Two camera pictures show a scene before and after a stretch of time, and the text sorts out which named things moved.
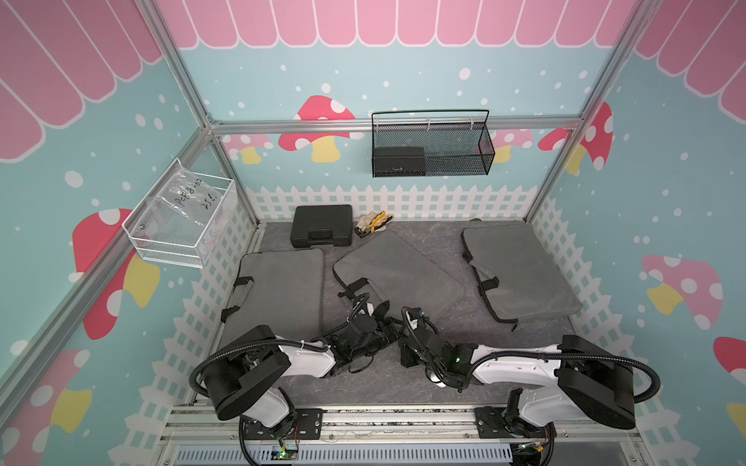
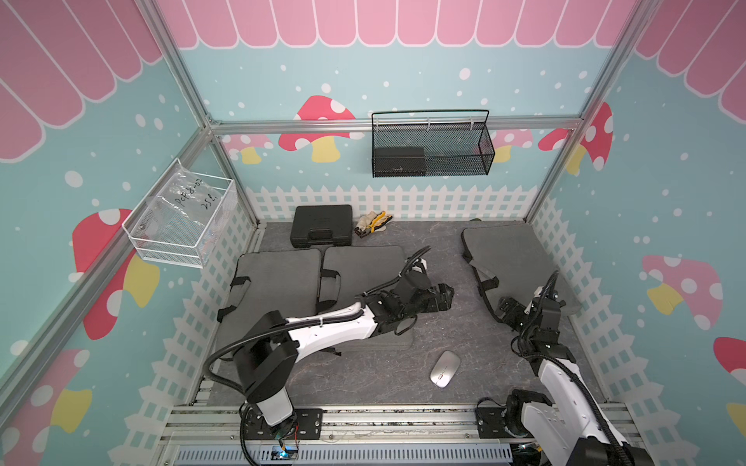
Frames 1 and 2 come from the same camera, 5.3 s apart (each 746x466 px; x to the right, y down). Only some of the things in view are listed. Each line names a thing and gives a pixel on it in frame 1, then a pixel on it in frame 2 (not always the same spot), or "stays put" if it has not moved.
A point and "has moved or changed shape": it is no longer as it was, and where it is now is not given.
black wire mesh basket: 431,143 stays put
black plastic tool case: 319,224 stays put
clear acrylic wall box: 184,217 stays put
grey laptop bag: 394,269 has moved or changed shape
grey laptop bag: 518,276 stays put
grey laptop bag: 283,290 stays put
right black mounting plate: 497,422 stays put
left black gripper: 386,340 → 446,301
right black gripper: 404,353 → 511,316
